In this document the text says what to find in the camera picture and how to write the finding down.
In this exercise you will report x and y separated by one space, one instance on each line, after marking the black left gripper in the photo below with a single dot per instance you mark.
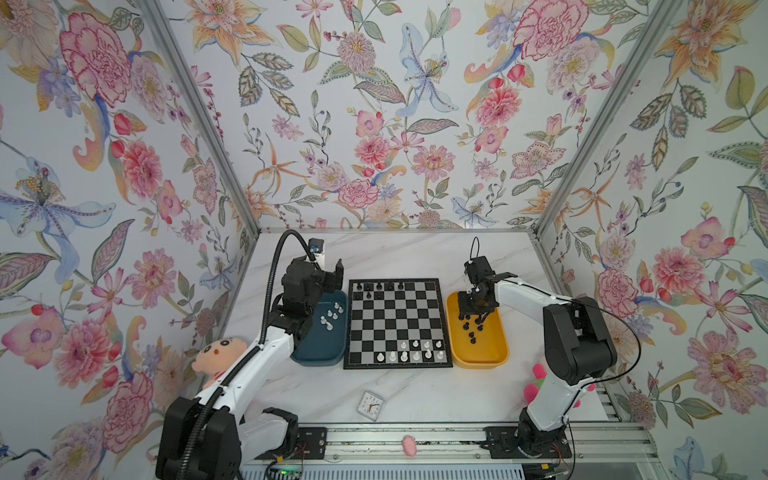
332 284

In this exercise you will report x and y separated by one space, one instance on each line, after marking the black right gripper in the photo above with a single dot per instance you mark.
463 307

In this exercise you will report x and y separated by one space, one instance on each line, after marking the yellow plastic tray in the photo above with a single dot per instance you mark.
475 346

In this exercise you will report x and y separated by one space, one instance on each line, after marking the small white square clock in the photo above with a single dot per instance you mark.
370 406

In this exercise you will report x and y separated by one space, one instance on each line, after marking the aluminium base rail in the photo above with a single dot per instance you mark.
464 442

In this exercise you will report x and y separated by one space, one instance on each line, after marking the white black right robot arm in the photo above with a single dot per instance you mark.
578 346

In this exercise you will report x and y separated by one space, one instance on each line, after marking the black white chess board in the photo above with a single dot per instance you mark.
396 324

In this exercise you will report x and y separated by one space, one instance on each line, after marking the pink faced plush doll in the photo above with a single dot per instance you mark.
217 358

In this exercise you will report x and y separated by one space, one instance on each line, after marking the small pink toy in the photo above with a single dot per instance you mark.
409 446

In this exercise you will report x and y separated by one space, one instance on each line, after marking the green pink owl plush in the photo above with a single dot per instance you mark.
537 384

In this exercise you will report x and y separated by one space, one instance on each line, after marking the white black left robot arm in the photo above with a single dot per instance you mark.
207 436

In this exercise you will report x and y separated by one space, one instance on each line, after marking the teal plastic tray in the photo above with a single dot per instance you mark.
325 343

